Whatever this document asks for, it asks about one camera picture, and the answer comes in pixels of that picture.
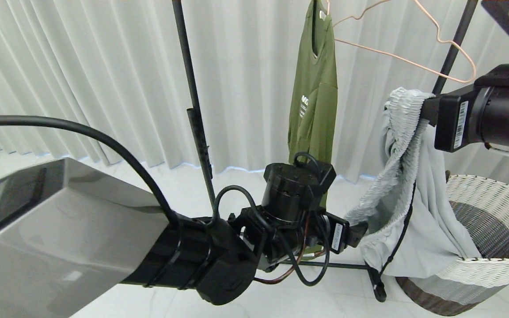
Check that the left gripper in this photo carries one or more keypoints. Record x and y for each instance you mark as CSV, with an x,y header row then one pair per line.
x,y
340,236

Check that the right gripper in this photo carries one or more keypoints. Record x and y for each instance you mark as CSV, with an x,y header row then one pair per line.
x,y
502,117

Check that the pale grey shorts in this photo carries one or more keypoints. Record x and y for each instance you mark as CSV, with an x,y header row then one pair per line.
x,y
431,212

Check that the pink clothes hanger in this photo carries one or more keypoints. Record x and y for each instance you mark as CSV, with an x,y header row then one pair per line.
x,y
328,6
404,62

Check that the green printed shirt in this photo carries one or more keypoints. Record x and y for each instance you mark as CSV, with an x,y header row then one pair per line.
x,y
316,97

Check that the white laundry basket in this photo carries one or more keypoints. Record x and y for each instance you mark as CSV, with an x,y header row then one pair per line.
x,y
502,198

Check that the black clothes rack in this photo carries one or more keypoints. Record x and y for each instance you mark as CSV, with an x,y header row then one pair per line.
x,y
192,88

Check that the white curtain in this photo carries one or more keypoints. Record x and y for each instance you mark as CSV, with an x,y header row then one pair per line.
x,y
82,66

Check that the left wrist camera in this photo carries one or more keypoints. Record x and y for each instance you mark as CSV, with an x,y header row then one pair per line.
x,y
325,176

